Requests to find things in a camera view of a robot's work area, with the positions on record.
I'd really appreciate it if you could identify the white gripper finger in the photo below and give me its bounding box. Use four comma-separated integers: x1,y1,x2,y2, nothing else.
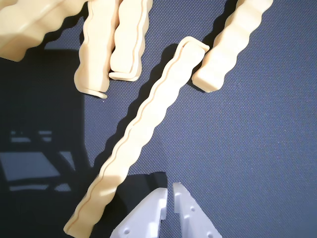
110,187,167,238
172,182,222,238

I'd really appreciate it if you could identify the long cream plastic crinkle fry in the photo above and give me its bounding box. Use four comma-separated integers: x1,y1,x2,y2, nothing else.
63,36,211,238

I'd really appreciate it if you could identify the dark blue textured mat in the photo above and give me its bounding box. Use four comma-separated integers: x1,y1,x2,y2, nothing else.
0,0,317,238

